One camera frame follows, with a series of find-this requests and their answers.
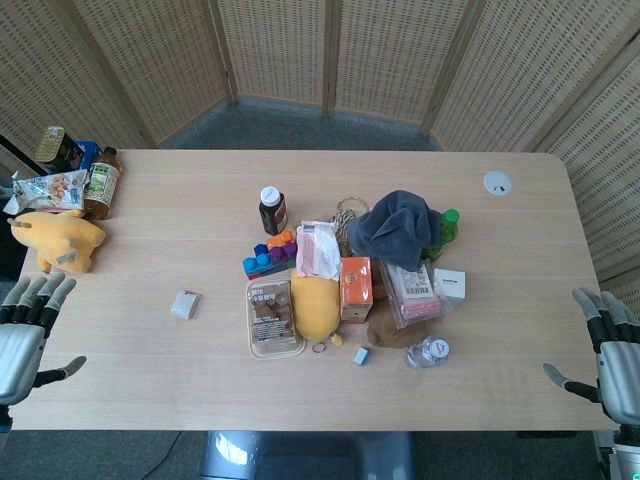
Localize colourful toy building blocks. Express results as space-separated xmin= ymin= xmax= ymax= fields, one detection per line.
xmin=242 ymin=229 xmax=297 ymax=281

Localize red packet in clear bag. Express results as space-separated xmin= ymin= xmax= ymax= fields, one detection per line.
xmin=378 ymin=257 xmax=443 ymax=330

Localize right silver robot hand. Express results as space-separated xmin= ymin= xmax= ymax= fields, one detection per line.
xmin=542 ymin=287 xmax=640 ymax=427

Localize bamboo folding screen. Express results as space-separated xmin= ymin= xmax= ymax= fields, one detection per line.
xmin=0 ymin=0 xmax=640 ymax=306

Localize small clear water bottle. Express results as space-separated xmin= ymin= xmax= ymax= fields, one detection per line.
xmin=404 ymin=334 xmax=454 ymax=370

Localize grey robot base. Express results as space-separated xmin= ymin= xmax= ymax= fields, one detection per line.
xmin=199 ymin=430 xmax=416 ymax=480

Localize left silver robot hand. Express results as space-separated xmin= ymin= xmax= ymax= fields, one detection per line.
xmin=0 ymin=272 xmax=88 ymax=407

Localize pink plastic packet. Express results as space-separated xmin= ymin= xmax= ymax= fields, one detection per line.
xmin=294 ymin=220 xmax=341 ymax=281

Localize snack bag with nuts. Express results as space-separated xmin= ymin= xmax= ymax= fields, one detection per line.
xmin=11 ymin=169 xmax=90 ymax=214

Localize yellow plush banana toy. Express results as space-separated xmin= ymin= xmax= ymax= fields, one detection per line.
xmin=289 ymin=269 xmax=345 ymax=349

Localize white table cable grommet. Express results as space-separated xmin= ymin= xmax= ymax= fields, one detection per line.
xmin=482 ymin=170 xmax=514 ymax=197

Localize transparent coffee capsule box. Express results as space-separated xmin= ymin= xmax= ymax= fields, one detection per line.
xmin=244 ymin=278 xmax=306 ymax=360

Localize coil of twine rope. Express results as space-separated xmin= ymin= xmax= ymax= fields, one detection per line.
xmin=327 ymin=196 xmax=369 ymax=260

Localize blue snack package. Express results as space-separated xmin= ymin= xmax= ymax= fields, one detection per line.
xmin=74 ymin=139 xmax=107 ymax=174

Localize green plastic bottle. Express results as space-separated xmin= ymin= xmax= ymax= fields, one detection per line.
xmin=419 ymin=208 xmax=461 ymax=261

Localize small white box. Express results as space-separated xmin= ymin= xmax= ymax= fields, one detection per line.
xmin=431 ymin=267 xmax=467 ymax=304

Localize yellow plush pig toy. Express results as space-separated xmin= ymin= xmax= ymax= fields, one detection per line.
xmin=7 ymin=208 xmax=107 ymax=275

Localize amber tea bottle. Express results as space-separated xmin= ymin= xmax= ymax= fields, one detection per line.
xmin=82 ymin=146 xmax=121 ymax=222

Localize dark brown pill bottle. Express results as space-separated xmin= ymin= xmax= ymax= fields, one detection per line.
xmin=257 ymin=185 xmax=290 ymax=237

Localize orange cardboard box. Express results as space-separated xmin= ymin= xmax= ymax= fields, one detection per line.
xmin=339 ymin=256 xmax=375 ymax=323

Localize small silver sachet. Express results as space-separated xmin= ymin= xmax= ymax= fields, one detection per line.
xmin=169 ymin=289 xmax=202 ymax=320

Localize grey cloth towel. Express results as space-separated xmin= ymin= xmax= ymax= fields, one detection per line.
xmin=347 ymin=189 xmax=443 ymax=273

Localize brown plush toy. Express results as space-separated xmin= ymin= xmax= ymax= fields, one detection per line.
xmin=366 ymin=282 xmax=446 ymax=349

